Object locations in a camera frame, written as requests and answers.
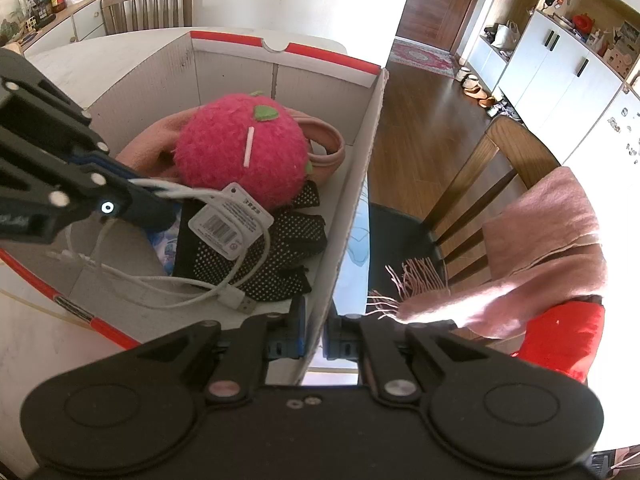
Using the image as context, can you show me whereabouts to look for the white usb cable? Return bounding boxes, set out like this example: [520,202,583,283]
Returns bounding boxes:
[47,180,273,313]

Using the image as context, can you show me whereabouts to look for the brown wooden door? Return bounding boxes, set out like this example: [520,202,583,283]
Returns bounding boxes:
[395,0,493,56]

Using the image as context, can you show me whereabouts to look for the wooden chair with scarf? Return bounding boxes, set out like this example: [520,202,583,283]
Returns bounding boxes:
[370,116,562,341]

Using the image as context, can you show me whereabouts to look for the white barcode hang tag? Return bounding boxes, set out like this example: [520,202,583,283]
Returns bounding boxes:
[190,182,275,260]

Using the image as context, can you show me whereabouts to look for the white sideboard wooden top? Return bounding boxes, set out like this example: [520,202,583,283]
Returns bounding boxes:
[0,0,113,58]

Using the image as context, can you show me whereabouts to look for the white wall cabinet unit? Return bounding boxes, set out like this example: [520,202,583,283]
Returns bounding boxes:
[457,0,640,171]

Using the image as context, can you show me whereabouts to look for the black seat cushion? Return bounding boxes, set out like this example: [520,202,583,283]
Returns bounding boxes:
[369,202,448,311]

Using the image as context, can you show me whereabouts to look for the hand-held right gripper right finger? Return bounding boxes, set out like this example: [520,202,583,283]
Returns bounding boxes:
[324,313,507,407]

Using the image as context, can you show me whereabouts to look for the red patterned rug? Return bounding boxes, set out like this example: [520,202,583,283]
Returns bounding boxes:
[389,37,458,78]

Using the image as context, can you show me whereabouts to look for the white cardboard box red trim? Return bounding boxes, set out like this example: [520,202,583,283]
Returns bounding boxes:
[0,30,391,386]

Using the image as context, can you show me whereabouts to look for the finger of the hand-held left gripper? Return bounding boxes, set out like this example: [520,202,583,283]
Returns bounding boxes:
[0,47,167,193]
[0,127,177,234]

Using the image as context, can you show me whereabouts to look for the red garment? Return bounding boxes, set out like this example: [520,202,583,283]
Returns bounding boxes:
[515,300,606,386]

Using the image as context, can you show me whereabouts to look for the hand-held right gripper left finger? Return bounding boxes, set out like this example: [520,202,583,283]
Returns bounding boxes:
[137,296,307,404]

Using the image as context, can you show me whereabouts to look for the white tote bag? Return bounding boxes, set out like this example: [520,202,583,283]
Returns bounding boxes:
[492,20,521,51]

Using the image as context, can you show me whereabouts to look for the black dotted gloves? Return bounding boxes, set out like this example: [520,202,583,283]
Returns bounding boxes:
[172,180,328,306]

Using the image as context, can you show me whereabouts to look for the pink plush strawberry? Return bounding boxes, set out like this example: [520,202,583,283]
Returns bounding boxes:
[173,91,312,211]

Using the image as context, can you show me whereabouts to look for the pink fringed scarf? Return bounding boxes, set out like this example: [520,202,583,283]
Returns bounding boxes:
[367,166,610,338]

